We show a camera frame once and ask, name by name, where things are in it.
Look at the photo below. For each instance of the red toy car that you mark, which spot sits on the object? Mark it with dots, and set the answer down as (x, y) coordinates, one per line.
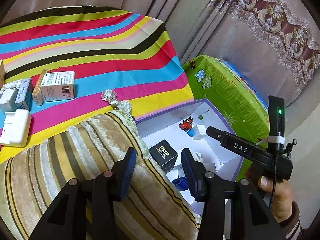
(186, 124)

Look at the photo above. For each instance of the white charger adapter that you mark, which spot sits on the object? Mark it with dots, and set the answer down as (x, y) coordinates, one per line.
(16, 128)

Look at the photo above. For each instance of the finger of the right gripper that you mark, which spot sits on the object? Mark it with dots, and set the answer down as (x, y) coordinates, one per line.
(215, 133)

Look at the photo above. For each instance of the beige herbal medicine box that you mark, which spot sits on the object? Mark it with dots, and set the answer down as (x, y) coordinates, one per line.
(2, 73)

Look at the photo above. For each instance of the white dental box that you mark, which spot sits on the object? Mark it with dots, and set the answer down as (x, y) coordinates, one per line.
(37, 94)

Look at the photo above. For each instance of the striped velvet cushion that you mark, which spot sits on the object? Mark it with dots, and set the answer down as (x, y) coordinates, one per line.
(31, 179)

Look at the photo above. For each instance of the right sleeve forearm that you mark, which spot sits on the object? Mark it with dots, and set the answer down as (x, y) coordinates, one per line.
(291, 227)

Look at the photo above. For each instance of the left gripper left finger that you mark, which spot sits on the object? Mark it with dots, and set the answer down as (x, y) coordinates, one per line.
(122, 174)

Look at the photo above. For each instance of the white teal medicine box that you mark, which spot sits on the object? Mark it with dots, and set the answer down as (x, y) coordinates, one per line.
(24, 95)

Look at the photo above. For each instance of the small white cube box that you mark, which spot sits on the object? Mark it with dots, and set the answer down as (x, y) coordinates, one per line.
(199, 132)

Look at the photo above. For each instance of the black rectangular box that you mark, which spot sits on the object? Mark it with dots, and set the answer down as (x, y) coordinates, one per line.
(165, 155)

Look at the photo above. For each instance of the blue plastic box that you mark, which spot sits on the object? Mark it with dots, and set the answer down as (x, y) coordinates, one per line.
(180, 184)

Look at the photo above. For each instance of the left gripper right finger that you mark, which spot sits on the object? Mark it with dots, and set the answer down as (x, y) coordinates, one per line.
(194, 171)

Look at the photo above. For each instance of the white green medicine box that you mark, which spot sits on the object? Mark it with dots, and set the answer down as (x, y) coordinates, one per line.
(9, 94)

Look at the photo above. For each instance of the purple white storage box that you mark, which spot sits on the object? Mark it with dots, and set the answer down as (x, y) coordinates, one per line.
(165, 125)

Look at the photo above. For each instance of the white red medicine box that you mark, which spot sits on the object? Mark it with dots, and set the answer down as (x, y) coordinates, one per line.
(57, 86)

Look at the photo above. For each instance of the pink patterned curtain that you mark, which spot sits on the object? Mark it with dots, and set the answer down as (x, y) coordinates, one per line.
(274, 43)

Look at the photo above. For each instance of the colourful striped cloth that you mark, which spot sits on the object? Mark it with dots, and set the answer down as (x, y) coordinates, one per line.
(106, 48)

